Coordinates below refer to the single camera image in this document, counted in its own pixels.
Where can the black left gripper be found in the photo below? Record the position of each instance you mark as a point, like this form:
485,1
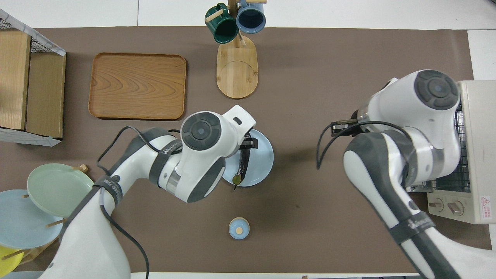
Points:
248,138

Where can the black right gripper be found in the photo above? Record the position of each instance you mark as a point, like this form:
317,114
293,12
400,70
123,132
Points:
355,126

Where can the light blue plate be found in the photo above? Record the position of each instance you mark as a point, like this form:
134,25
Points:
23,221
261,162

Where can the dark purple eggplant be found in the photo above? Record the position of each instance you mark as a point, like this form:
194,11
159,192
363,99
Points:
242,166

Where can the glass oven door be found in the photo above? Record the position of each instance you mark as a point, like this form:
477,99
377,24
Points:
420,188

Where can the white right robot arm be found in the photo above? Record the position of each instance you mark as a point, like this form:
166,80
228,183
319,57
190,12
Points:
387,174

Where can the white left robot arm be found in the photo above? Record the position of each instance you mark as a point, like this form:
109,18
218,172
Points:
89,240

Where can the beige oven knob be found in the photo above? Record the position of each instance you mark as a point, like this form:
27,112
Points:
455,208
436,204

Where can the white toaster oven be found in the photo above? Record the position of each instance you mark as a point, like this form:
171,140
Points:
480,135

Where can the wooden mug tree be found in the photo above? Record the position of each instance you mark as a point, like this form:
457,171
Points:
237,73

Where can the brown table mat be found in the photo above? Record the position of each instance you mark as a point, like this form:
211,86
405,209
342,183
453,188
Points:
310,58

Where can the dark green mug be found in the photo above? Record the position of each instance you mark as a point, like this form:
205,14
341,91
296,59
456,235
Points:
223,29

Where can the wooden serving tray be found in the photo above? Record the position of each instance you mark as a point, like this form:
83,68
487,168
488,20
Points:
137,86

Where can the blue mug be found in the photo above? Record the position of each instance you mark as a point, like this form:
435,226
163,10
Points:
251,19

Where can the wooden plate rack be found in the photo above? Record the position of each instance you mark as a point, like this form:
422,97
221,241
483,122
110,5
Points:
81,167

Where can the pale green plate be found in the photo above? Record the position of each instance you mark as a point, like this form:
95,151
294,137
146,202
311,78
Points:
58,190

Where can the stepped wooden shelf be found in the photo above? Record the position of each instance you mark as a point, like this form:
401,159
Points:
44,97

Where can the wooden shelf rack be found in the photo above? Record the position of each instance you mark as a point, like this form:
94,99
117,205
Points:
31,137

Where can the yellow plate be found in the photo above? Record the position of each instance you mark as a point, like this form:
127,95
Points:
7,263

